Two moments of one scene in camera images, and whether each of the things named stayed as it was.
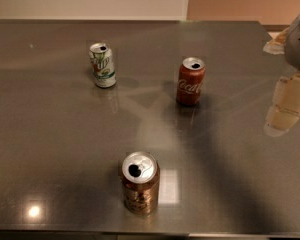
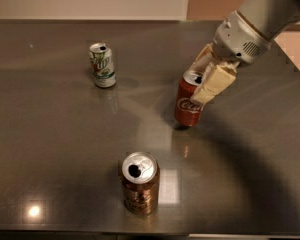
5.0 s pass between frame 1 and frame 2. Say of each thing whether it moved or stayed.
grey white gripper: moved
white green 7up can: stayed
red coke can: moved
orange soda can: stayed
